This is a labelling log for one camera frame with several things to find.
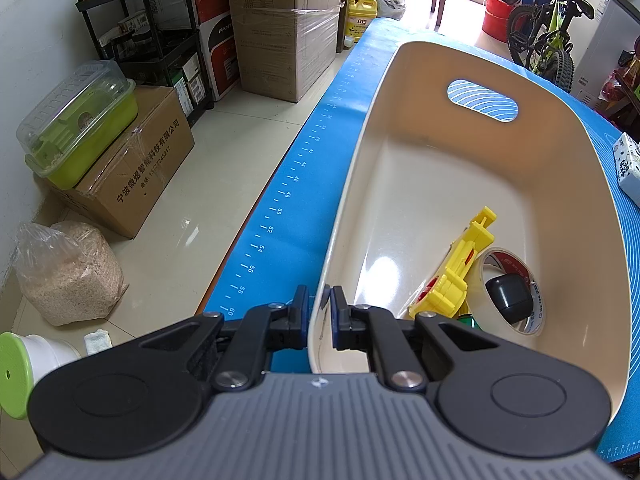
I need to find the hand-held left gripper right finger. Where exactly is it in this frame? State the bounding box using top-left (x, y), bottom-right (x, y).
top-left (330, 285), bottom-right (502, 392)

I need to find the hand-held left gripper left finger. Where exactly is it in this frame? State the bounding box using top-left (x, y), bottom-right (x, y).
top-left (135, 285), bottom-right (311, 394)

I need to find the yellow plastic toy tool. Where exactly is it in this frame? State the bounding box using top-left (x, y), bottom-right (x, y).
top-left (407, 206), bottom-right (498, 321)

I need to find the beige plastic basket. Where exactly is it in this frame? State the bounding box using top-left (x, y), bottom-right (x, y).
top-left (307, 41), bottom-right (632, 433)

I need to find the black earbud case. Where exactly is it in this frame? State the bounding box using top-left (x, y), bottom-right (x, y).
top-left (485, 274), bottom-right (535, 325)

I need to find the grey tape roll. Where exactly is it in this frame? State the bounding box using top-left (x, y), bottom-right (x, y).
top-left (477, 247), bottom-right (548, 336)

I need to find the blue silicone baking mat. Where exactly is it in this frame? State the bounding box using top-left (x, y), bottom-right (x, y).
top-left (197, 16), bottom-right (640, 480)

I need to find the white sponge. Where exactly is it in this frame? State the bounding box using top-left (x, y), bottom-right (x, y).
top-left (84, 329), bottom-right (112, 356)

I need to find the printed brown cardboard box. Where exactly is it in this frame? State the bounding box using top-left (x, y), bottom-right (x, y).
top-left (47, 85), bottom-right (196, 240)

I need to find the clear bag of sawdust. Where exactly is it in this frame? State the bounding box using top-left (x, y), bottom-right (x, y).
top-left (14, 220), bottom-right (130, 327)

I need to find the large brown cardboard box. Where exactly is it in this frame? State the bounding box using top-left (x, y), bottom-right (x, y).
top-left (225, 0), bottom-right (346, 103)

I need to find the green container with clear lid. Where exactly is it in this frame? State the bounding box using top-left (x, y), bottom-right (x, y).
top-left (15, 60), bottom-right (138, 191)

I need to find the red and white carton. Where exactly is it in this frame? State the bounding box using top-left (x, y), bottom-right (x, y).
top-left (192, 0), bottom-right (241, 101)

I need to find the black metal rack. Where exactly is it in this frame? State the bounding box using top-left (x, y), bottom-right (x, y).
top-left (75, 0), bottom-right (216, 128)

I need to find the white stool with green lid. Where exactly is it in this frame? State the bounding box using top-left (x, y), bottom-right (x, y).
top-left (0, 331), bottom-right (81, 421)

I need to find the yellow detergent jug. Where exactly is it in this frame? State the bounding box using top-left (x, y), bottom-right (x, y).
top-left (346, 0), bottom-right (379, 43)

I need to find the crumpled plastic bag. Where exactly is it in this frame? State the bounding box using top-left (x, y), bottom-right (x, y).
top-left (372, 0), bottom-right (408, 21)

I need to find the patterned tissue box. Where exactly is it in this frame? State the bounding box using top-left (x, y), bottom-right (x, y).
top-left (611, 132), bottom-right (640, 196)

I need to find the green and black bicycle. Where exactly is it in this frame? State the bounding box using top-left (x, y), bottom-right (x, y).
top-left (505, 0), bottom-right (596, 93)

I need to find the red bucket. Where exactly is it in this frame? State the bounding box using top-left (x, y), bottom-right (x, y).
top-left (482, 0), bottom-right (523, 43)

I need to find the white chest freezer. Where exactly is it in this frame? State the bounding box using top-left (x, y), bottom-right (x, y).
top-left (570, 0), bottom-right (640, 111)

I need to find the dark wooden sideboard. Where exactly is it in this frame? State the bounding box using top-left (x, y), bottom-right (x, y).
top-left (607, 67), bottom-right (640, 131)

